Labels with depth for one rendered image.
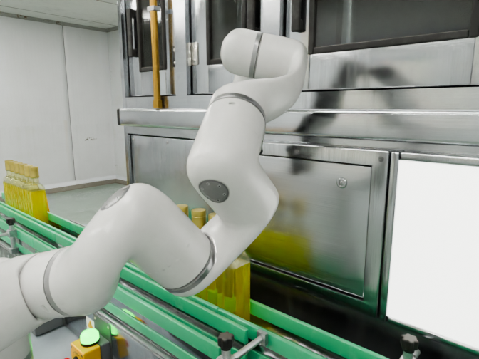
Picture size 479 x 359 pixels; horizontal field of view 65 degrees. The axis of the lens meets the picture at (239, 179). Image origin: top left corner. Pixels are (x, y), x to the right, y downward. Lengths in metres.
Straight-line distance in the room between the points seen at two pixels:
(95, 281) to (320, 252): 0.55
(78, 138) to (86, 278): 6.68
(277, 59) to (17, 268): 0.46
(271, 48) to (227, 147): 0.25
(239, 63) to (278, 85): 0.11
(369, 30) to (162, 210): 0.57
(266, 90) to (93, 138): 6.72
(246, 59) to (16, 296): 0.45
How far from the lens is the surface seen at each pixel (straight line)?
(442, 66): 0.77
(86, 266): 0.42
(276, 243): 0.93
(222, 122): 0.47
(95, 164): 7.26
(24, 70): 6.81
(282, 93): 0.56
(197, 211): 0.88
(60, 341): 1.27
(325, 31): 0.88
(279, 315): 0.87
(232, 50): 0.64
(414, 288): 0.80
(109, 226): 0.41
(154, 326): 0.92
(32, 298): 0.52
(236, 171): 0.43
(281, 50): 0.63
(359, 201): 0.79
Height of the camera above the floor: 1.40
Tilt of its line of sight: 11 degrees down
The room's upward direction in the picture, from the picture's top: straight up
